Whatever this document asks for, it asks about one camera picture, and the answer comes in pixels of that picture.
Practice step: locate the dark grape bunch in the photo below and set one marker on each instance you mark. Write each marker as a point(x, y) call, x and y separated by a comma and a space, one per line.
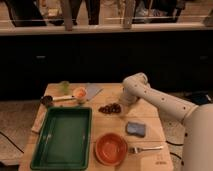
point(110, 108)

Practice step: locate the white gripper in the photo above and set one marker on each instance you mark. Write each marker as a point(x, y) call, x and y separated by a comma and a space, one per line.
point(126, 99)

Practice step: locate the blue sponge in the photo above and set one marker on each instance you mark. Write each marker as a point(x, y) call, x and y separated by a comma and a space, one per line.
point(136, 129)

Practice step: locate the black scoop wooden handle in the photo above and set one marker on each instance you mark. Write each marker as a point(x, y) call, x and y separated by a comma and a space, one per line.
point(48, 100)

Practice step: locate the green plastic tray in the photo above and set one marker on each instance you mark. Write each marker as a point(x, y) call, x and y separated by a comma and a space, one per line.
point(64, 140)

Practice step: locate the grey blue cloth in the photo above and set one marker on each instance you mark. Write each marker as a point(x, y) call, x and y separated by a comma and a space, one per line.
point(92, 90)

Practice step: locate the orange red bowl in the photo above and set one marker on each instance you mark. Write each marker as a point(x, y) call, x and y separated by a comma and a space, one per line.
point(110, 149)

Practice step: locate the small orange cup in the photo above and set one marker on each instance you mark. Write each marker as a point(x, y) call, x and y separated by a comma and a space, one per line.
point(80, 94)

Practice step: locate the silver fork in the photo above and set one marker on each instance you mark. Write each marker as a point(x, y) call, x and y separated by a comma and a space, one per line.
point(136, 150)

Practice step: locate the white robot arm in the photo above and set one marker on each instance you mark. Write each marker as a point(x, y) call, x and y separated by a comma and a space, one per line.
point(197, 153)

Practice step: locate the green clear glass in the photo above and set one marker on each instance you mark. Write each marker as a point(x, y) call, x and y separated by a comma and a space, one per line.
point(64, 87)

